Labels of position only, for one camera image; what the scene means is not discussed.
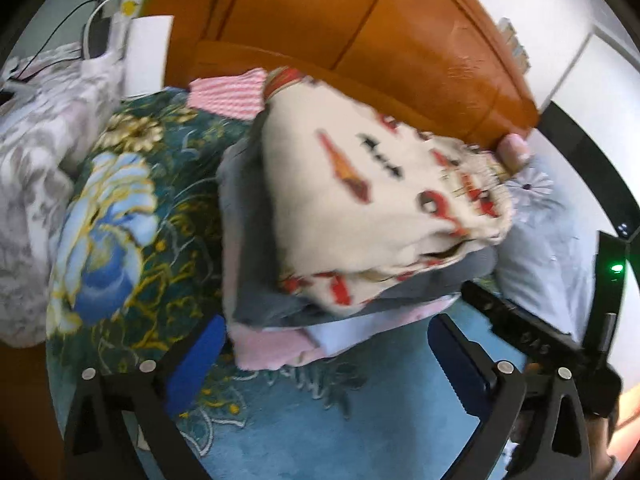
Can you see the pink striped cloth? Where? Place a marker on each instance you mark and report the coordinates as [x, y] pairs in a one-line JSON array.
[[225, 95]]

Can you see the orange wooden headboard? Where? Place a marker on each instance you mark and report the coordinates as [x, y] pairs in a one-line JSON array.
[[375, 20]]

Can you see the person's right forearm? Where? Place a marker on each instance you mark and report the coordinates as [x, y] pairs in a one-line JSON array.
[[600, 445]]

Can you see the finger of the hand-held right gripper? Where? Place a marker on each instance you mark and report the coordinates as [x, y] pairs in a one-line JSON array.
[[505, 310]]

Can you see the white wardrobe with black stripe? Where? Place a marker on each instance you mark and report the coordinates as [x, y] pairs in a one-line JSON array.
[[600, 85]]

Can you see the grey white floral cloth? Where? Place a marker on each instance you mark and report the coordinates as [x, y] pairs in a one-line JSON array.
[[30, 185]]

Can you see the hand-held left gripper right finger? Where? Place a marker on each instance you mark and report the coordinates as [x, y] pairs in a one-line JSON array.
[[457, 360]]

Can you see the cream car-print garment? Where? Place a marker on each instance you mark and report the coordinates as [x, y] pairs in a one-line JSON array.
[[350, 200]]

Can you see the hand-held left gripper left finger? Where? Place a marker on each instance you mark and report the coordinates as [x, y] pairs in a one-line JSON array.
[[195, 365]]

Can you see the grey folded garment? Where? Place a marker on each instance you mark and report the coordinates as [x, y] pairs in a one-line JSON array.
[[260, 305]]

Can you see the person's right hand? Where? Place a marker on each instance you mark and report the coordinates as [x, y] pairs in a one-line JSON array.
[[602, 390]]

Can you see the teal floral bedsheet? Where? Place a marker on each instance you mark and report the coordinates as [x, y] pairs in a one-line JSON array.
[[125, 210]]

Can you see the white folded garment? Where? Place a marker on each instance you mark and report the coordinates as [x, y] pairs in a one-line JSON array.
[[345, 335]]

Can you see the pink folded garment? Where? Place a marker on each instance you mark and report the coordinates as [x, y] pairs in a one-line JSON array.
[[270, 350]]

